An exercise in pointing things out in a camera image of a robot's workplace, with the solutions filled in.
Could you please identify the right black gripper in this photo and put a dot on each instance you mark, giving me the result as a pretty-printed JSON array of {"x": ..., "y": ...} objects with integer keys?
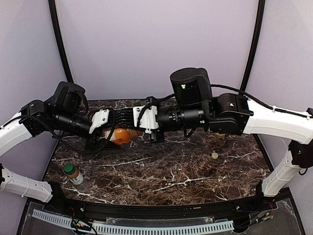
[{"x": 158, "y": 134}]

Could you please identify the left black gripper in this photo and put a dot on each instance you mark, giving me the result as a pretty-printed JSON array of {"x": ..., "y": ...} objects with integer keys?
[{"x": 90, "y": 138}]

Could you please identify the orange juice bottle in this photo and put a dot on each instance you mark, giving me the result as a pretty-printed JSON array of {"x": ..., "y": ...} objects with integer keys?
[{"x": 123, "y": 136}]

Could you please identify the cream bottle cap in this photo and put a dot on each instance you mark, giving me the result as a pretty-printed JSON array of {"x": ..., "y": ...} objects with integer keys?
[{"x": 215, "y": 155}]

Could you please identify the yellow tea bottle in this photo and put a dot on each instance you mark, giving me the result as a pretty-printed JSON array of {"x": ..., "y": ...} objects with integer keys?
[{"x": 220, "y": 135}]

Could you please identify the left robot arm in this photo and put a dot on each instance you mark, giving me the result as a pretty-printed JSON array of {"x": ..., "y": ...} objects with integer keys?
[{"x": 59, "y": 116}]

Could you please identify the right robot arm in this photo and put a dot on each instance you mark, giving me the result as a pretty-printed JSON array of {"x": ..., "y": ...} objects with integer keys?
[{"x": 234, "y": 112}]

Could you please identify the green cap coffee bottle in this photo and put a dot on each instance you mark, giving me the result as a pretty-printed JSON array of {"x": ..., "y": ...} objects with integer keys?
[{"x": 76, "y": 177}]

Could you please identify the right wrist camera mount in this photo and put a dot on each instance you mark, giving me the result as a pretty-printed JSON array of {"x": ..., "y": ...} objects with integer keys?
[{"x": 148, "y": 122}]

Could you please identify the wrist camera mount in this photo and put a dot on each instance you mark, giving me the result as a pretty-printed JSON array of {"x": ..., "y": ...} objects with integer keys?
[
  {"x": 148, "y": 122},
  {"x": 99, "y": 118}
]

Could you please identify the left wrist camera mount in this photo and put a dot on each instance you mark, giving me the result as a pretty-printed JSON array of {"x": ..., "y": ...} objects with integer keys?
[{"x": 99, "y": 118}]

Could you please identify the white slotted cable duct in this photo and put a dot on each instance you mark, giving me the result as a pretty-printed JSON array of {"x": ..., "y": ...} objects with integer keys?
[{"x": 100, "y": 228}]

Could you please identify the black front rail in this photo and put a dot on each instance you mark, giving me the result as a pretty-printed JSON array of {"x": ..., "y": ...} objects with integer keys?
[{"x": 101, "y": 211}]

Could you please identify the left black frame post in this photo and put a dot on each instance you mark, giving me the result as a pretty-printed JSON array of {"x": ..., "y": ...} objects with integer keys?
[{"x": 59, "y": 39}]

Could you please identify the black frame post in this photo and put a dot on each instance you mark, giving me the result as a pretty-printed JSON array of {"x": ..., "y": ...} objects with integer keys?
[
  {"x": 59, "y": 39},
  {"x": 254, "y": 44}
]

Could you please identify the right black frame post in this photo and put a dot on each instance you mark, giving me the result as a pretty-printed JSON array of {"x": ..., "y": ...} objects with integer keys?
[{"x": 254, "y": 44}]

